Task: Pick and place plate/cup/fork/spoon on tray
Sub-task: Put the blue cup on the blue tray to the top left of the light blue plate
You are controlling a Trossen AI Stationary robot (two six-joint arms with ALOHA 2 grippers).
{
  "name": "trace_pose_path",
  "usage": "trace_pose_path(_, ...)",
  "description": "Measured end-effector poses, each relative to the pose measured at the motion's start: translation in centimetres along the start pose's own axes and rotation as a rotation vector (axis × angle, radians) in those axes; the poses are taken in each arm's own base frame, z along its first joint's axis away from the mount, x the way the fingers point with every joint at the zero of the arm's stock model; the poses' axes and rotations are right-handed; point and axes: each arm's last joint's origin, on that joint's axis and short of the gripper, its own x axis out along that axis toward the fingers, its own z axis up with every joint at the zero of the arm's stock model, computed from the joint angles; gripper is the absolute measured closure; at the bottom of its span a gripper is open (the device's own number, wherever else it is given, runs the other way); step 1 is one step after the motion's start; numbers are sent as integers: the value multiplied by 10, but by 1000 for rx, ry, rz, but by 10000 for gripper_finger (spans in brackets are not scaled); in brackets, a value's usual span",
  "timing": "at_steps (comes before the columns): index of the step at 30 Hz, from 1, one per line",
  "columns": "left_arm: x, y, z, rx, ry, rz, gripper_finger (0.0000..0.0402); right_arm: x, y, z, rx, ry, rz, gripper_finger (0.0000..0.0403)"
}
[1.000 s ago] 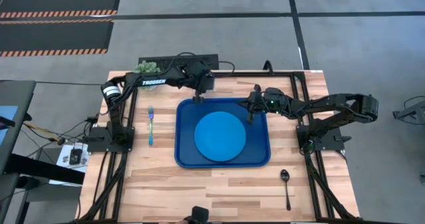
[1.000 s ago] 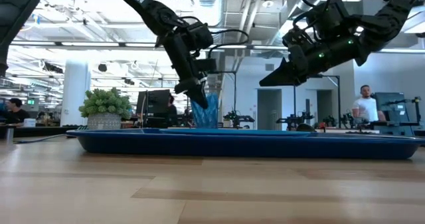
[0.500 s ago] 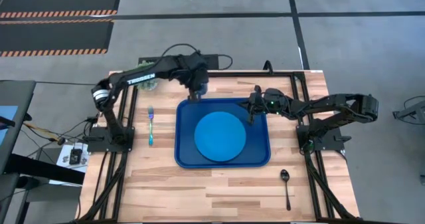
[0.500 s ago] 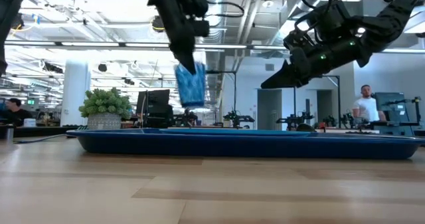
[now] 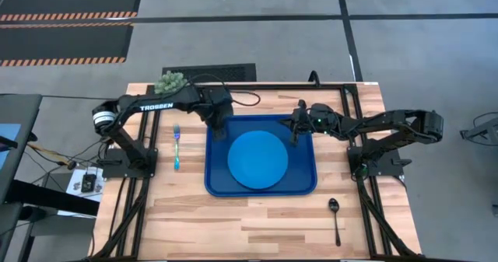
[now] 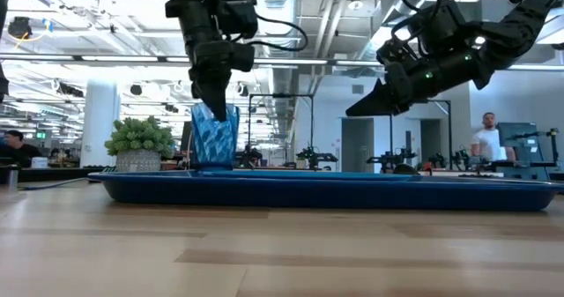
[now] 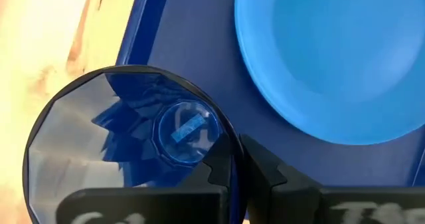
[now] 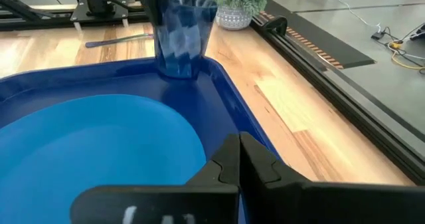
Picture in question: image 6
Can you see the blue plastic tray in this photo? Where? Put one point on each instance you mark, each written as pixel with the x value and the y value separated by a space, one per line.
pixel 308 193

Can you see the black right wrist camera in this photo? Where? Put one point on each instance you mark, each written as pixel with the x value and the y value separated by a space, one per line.
pixel 440 26

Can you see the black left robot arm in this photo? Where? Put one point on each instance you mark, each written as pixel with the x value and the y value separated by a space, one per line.
pixel 194 19

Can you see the black background rig frame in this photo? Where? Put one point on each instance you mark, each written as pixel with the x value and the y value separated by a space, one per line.
pixel 282 95
pixel 449 129

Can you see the dark rounded object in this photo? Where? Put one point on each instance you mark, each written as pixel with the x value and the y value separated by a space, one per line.
pixel 405 170

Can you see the computer monitor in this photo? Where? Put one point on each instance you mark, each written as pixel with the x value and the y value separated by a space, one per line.
pixel 517 140

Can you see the black background robot arm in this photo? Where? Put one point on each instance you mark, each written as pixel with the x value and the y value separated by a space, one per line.
pixel 315 157
pixel 390 157

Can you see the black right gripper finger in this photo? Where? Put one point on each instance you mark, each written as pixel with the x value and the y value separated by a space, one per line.
pixel 374 103

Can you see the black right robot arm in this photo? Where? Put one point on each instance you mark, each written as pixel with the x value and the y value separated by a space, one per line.
pixel 515 28

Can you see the person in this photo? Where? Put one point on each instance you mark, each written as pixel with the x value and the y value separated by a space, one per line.
pixel 20 151
pixel 487 143

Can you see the blue patterned cup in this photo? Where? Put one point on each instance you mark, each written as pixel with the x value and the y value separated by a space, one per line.
pixel 216 143

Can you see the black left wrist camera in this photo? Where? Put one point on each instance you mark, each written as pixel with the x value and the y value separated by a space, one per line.
pixel 240 17

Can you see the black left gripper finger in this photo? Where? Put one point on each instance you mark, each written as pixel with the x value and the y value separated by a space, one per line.
pixel 219 98
pixel 197 87

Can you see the green succulent in grey pot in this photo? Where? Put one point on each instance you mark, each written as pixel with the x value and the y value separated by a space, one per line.
pixel 138 136

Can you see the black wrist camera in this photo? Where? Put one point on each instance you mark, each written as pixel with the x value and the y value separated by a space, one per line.
pixel 440 26
pixel 240 17

